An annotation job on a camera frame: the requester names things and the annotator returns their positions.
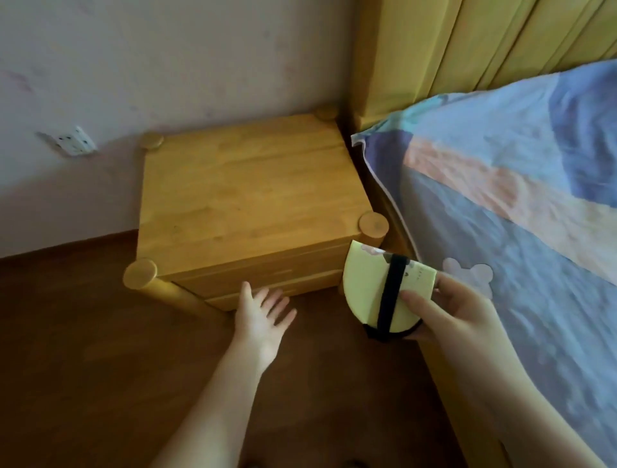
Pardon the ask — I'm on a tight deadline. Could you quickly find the person's right hand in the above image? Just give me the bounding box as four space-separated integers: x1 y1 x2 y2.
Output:
400 272 513 383

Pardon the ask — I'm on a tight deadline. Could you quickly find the person's left hand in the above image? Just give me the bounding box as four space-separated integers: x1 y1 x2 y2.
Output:
226 281 298 377

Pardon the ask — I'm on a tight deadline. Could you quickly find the yellow-green sleep mask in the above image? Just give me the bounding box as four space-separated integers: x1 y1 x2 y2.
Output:
341 239 438 343

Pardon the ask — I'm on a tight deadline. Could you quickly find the person's left forearm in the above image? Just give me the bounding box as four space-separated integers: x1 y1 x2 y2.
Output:
149 352 271 468

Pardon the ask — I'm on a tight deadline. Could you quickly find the person's right forearm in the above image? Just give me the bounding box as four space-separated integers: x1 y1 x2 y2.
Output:
458 337 608 468

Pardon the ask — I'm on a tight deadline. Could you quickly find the patchwork bed sheet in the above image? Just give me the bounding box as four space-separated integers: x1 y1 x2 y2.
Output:
350 60 617 459

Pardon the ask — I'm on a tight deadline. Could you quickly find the wooden nightstand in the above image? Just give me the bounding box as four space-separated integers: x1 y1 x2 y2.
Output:
123 105 390 319

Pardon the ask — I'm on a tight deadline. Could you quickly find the yellow padded headboard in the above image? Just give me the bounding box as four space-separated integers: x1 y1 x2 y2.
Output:
349 0 617 131

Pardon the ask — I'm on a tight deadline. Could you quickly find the white wall socket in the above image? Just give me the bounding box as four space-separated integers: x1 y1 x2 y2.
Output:
50 125 97 158

